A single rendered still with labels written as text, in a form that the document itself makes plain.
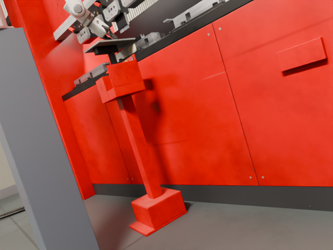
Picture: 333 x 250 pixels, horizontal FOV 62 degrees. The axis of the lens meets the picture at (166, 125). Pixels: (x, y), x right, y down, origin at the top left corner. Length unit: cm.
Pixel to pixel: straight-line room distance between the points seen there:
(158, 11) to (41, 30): 97
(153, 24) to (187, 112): 117
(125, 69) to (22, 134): 54
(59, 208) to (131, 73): 67
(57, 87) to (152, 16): 97
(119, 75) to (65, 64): 128
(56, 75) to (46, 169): 146
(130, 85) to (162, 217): 65
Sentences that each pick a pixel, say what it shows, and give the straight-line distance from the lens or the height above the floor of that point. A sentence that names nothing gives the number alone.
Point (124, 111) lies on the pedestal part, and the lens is 139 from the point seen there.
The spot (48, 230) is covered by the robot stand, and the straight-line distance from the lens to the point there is 117.
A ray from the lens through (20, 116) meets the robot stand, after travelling 114.
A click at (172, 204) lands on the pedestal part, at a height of 8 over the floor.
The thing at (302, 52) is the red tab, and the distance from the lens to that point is 107.
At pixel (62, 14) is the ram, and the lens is 245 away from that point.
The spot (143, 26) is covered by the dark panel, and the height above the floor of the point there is 123.
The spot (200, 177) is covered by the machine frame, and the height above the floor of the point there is 14.
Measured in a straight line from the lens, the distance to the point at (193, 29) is 131.
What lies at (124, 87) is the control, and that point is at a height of 70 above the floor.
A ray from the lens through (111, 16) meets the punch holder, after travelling 191.
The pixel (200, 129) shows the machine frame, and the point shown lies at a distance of 137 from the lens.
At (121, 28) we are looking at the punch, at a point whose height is 110.
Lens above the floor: 57
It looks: 5 degrees down
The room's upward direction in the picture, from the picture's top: 17 degrees counter-clockwise
